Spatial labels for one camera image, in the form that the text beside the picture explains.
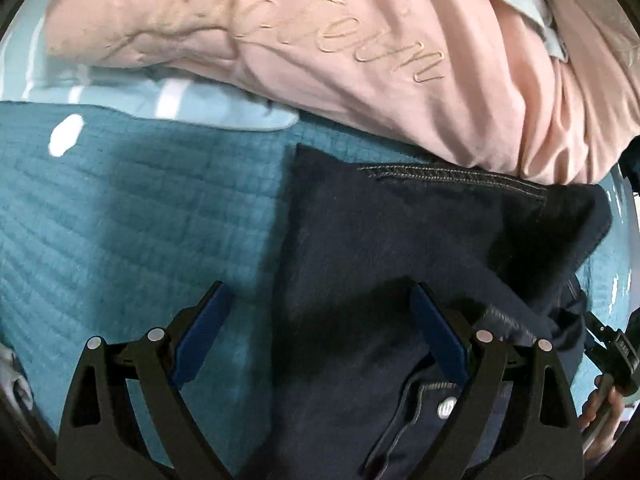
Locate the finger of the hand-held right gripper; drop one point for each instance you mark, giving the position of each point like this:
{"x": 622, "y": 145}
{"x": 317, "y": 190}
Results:
{"x": 597, "y": 330}

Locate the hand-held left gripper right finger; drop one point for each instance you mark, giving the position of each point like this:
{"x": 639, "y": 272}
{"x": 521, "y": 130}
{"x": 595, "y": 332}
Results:
{"x": 440, "y": 332}

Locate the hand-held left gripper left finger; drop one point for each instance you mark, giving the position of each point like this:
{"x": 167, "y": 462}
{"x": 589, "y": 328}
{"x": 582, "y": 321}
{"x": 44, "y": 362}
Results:
{"x": 199, "y": 331}

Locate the dark navy jeans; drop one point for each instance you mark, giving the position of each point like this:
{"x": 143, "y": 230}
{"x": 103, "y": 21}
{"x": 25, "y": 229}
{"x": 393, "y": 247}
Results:
{"x": 360, "y": 240}

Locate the person's right hand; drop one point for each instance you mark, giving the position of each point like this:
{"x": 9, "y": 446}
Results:
{"x": 597, "y": 410}

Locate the teal quilted blanket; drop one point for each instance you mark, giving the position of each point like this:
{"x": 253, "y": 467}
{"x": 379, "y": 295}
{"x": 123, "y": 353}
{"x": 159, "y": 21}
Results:
{"x": 130, "y": 220}

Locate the white cloth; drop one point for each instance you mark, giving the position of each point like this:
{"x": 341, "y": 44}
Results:
{"x": 14, "y": 380}

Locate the light blue garment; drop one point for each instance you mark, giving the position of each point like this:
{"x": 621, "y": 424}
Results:
{"x": 120, "y": 97}

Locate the pink embroidered sweatshirt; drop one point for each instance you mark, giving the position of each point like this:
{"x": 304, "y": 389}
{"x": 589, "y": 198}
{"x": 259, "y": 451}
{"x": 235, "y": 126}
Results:
{"x": 380, "y": 60}

